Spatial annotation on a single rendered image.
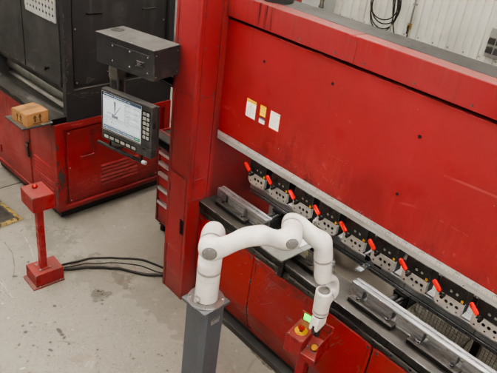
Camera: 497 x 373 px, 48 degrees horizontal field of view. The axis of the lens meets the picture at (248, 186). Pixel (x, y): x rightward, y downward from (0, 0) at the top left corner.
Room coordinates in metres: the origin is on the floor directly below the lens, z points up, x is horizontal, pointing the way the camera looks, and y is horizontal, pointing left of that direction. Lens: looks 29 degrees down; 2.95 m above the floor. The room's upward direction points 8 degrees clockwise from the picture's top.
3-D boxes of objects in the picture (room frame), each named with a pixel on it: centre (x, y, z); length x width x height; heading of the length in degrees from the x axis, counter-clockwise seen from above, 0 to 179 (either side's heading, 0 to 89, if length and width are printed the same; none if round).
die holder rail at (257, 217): (3.28, 0.01, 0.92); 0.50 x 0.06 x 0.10; 46
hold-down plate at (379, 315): (2.43, -0.77, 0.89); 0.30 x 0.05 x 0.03; 46
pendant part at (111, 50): (3.47, 0.82, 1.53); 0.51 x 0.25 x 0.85; 60
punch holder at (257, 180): (3.19, -0.07, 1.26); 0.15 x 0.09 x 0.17; 46
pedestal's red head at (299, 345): (2.31, -0.44, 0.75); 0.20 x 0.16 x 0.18; 57
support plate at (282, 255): (2.79, -0.28, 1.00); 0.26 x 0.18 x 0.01; 136
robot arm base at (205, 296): (2.23, 0.14, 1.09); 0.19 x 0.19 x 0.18
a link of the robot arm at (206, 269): (2.26, 0.14, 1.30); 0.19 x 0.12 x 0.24; 1
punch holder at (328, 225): (2.77, -0.50, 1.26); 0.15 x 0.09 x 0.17; 46
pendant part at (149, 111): (3.37, 0.82, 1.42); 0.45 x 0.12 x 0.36; 60
